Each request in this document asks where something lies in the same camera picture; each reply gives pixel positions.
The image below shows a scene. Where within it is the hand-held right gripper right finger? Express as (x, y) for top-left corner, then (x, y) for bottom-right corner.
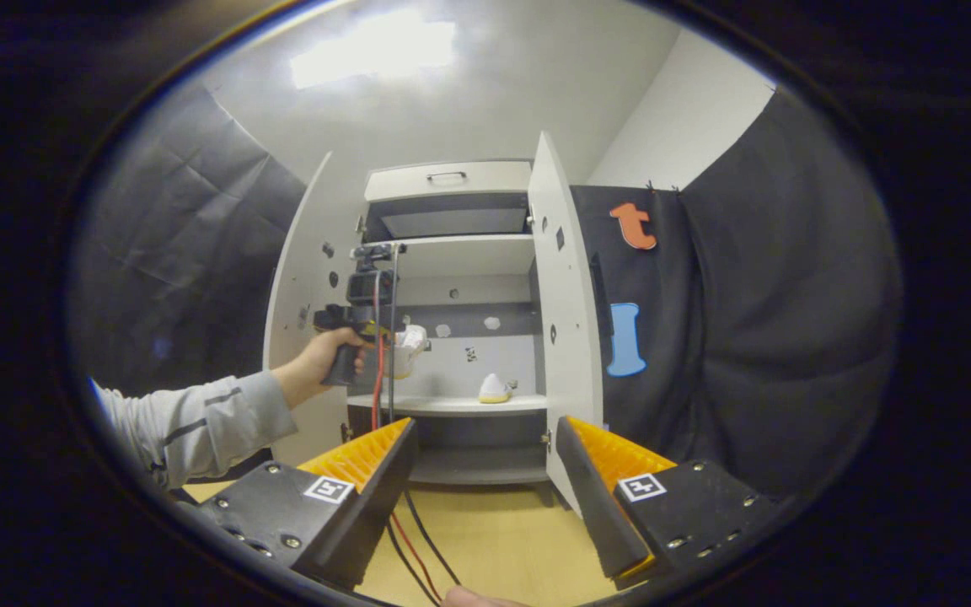
(555, 416), (781, 591)

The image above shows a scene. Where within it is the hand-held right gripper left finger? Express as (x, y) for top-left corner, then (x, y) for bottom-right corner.
(199, 417), (421, 591)

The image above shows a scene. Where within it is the white shoe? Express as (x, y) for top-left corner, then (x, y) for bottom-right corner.
(391, 325), (430, 380)
(479, 373), (518, 405)

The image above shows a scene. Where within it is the white cabinet door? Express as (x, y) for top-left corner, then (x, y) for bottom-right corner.
(262, 152), (368, 469)
(528, 131), (606, 515)

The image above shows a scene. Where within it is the white shoe cabinet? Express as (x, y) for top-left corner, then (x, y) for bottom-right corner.
(262, 131), (606, 515)

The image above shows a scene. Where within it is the white cabinet shelf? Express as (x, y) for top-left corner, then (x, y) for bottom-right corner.
(384, 234), (537, 279)
(346, 394), (550, 418)

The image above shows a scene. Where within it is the white cabinet drawer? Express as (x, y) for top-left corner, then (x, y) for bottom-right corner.
(365, 160), (533, 203)

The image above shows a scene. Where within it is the black backdrop cloth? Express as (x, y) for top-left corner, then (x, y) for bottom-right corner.
(67, 84), (904, 502)

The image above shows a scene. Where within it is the black cable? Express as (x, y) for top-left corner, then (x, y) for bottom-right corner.
(384, 244), (463, 607)

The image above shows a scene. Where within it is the red cable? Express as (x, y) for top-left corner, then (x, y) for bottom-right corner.
(370, 270), (444, 604)

